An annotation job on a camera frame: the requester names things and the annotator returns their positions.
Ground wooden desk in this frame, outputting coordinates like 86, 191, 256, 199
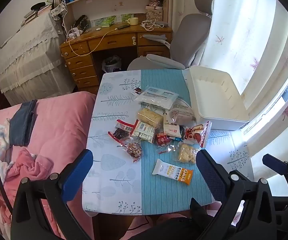
60, 25, 173, 95

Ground dark jerky packet red trim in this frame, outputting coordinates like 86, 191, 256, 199
108, 119, 136, 145

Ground grey office chair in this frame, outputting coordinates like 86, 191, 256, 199
127, 0, 214, 71

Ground trash bin with bag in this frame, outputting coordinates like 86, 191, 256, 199
101, 55, 122, 73

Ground clear nut packet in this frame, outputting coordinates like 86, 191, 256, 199
124, 140, 144, 164

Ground white power strip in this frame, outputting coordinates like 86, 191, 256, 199
66, 29, 83, 39

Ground large white blue packet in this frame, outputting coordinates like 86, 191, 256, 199
139, 86, 179, 110

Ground clear biscuit packet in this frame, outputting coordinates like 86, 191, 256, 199
174, 141, 200, 165

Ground dark blue cloth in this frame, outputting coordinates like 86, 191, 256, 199
9, 99, 38, 147

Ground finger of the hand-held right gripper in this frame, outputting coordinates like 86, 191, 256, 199
262, 154, 288, 177

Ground yellow cable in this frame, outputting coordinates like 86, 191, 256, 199
68, 27, 119, 57

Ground dark patterned pouch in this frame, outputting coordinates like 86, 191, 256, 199
71, 15, 90, 32

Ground yellow rice cracker packet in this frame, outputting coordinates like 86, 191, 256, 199
137, 107, 165, 128

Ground white earphone cable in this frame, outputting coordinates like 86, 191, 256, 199
141, 21, 157, 30

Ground cardboard box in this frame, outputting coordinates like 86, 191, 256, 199
145, 6, 164, 22

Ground printed blue white tablecloth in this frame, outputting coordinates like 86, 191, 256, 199
82, 69, 255, 217

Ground white plastic storage box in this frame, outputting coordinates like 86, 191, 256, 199
185, 66, 250, 131

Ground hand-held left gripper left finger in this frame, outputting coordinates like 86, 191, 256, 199
10, 149, 94, 240

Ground translucent bread packet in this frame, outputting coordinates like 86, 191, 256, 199
170, 99, 197, 125

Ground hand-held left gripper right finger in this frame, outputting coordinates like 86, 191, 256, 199
195, 149, 283, 240

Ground leaf print curtain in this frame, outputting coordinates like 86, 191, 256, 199
170, 0, 288, 180

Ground green picture cards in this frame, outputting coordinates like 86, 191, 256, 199
94, 15, 132, 27

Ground small red snack packet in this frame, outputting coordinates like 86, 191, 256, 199
154, 132, 177, 155

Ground floral cloth bag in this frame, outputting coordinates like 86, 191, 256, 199
51, 4, 68, 20

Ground red white snack packet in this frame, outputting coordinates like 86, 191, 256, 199
184, 121, 213, 148

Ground small dark candy packet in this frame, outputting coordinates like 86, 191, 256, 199
131, 87, 144, 101

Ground window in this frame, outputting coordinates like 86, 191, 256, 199
240, 75, 288, 140

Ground pink blanket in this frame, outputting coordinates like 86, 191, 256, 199
0, 91, 97, 240

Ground green white snack packet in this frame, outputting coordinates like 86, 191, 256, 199
131, 119, 157, 143

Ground wooden bookshelf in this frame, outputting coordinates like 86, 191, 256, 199
54, 0, 170, 28

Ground white orange protein bar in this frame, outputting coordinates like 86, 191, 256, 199
152, 159, 194, 186

